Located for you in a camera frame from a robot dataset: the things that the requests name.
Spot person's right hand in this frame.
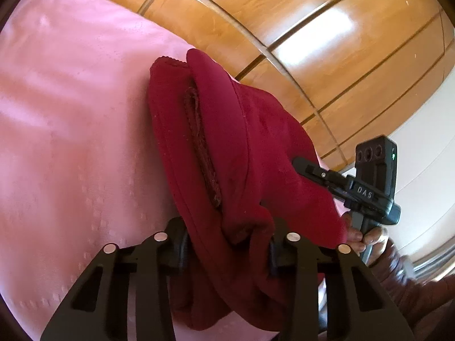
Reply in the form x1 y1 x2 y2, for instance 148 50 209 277
342 213 389 266

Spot pink bed sheet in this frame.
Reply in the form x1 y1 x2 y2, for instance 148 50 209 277
0 0 349 341

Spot maroon embroidered sweater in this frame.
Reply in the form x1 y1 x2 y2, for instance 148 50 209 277
148 49 346 331

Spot dark sleeved right forearm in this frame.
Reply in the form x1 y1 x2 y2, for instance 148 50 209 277
370 241 455 341

